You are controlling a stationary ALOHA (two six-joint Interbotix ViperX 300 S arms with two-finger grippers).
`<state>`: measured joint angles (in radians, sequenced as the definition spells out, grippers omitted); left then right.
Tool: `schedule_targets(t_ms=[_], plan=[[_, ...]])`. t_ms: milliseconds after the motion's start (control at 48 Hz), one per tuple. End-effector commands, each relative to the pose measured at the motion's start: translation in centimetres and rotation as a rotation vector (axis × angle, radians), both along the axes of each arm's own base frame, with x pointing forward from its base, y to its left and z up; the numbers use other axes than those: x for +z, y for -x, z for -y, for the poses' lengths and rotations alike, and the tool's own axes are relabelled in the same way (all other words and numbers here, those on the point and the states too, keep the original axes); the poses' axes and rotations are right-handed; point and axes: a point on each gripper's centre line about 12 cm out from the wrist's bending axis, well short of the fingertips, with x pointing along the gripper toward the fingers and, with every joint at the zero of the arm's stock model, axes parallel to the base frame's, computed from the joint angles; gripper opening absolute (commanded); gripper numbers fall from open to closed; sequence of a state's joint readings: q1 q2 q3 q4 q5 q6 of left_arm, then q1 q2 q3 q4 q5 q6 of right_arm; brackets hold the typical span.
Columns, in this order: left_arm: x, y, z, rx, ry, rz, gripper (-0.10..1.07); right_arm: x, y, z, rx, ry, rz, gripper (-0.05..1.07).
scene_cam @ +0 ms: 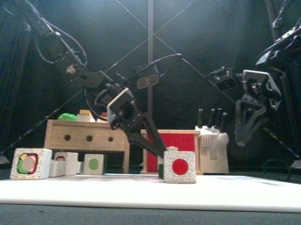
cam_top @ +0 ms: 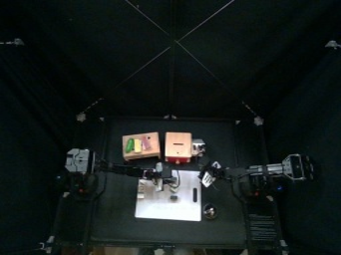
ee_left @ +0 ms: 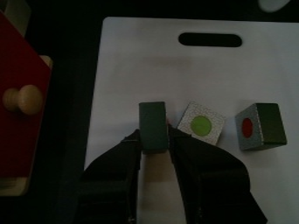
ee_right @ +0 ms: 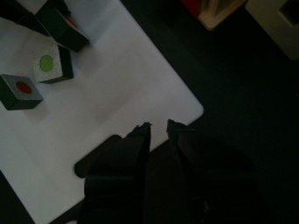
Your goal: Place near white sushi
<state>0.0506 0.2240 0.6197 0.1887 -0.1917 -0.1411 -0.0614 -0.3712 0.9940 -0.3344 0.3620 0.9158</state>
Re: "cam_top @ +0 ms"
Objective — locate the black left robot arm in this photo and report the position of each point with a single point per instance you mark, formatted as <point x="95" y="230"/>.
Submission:
<point x="117" y="168"/>

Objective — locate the white cutting board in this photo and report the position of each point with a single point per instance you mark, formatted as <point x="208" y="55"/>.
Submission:
<point x="170" y="204"/>

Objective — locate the white toy sushi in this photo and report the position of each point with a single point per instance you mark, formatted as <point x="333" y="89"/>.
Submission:
<point x="141" y="192"/>

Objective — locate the wooden box with slot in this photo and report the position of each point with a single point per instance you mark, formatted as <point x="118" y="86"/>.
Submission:
<point x="178" y="150"/>

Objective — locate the wooden box with coloured blocks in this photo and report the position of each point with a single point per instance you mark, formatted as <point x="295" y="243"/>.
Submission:
<point x="141" y="146"/>

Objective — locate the pink toy block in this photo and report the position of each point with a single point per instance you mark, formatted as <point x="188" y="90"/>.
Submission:
<point x="146" y="143"/>

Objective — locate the dark toy sushi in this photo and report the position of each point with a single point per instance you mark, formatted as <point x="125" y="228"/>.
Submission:
<point x="173" y="197"/>

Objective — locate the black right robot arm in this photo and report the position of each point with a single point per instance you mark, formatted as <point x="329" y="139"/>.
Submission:
<point x="271" y="170"/>

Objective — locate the silver frame clamp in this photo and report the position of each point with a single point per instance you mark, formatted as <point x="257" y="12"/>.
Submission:
<point x="18" y="42"/>
<point x="332" y="44"/>
<point x="259" y="120"/>
<point x="81" y="116"/>

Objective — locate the green toy block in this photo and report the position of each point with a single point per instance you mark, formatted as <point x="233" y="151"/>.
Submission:
<point x="130" y="146"/>

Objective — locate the small grey toy appliance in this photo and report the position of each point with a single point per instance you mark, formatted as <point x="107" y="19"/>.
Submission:
<point x="198" y="146"/>

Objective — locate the yellow toy block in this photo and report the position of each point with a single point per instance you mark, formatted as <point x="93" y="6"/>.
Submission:
<point x="138" y="145"/>

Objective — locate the small dark bowl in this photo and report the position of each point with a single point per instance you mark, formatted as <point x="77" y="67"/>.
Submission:
<point x="210" y="210"/>

